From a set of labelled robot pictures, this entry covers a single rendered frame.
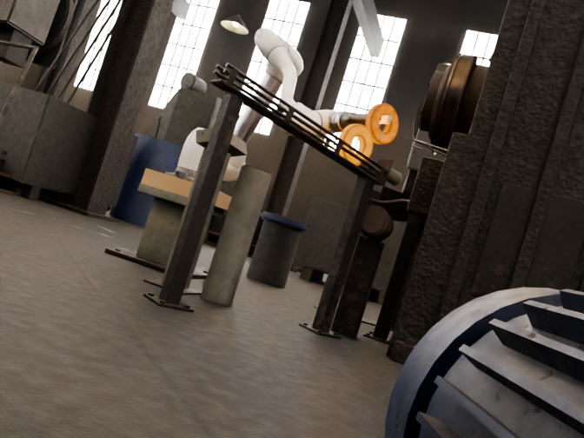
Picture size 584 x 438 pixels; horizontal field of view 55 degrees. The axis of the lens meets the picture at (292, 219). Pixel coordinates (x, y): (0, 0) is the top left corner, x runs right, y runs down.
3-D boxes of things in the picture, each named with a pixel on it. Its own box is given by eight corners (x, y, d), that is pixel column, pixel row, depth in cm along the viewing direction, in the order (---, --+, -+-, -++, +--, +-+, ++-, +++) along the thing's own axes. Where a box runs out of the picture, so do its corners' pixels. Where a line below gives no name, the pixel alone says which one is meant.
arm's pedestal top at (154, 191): (136, 190, 258) (139, 182, 258) (167, 200, 289) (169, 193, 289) (199, 209, 250) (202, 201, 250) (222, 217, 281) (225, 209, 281)
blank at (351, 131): (377, 156, 215) (371, 155, 218) (368, 117, 209) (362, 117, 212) (348, 172, 208) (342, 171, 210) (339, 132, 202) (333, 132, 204)
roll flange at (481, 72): (466, 172, 275) (493, 82, 277) (469, 149, 230) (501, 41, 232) (446, 167, 278) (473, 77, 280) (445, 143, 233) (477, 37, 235)
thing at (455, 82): (446, 167, 278) (473, 77, 280) (445, 143, 233) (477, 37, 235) (433, 163, 280) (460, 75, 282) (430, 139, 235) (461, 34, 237)
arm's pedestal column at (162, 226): (103, 252, 253) (125, 187, 255) (145, 255, 292) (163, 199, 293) (182, 279, 244) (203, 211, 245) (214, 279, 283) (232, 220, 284)
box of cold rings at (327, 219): (400, 306, 565) (422, 231, 568) (398, 310, 484) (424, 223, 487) (304, 275, 588) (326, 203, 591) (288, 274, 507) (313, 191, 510)
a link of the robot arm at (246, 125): (194, 166, 284) (220, 177, 303) (213, 180, 276) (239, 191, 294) (272, 32, 277) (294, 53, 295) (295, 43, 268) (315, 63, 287)
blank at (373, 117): (403, 114, 221) (397, 115, 223) (379, 96, 211) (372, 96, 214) (391, 150, 219) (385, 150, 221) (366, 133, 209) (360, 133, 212)
